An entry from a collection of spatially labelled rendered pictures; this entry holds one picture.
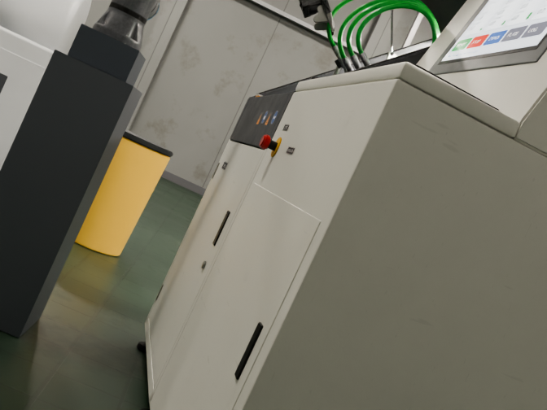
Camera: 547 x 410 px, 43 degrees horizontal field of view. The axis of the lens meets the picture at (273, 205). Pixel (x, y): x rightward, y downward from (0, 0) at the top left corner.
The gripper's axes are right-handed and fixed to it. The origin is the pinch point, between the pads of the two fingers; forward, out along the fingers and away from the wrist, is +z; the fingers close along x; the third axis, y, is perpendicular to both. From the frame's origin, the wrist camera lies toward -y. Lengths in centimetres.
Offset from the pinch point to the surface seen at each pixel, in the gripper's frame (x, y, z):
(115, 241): -146, 122, 1
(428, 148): 92, 7, 74
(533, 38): 77, -22, 55
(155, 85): -781, 172, -415
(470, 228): 85, 3, 86
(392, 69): 94, 8, 60
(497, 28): 60, -23, 44
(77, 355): -9, 104, 73
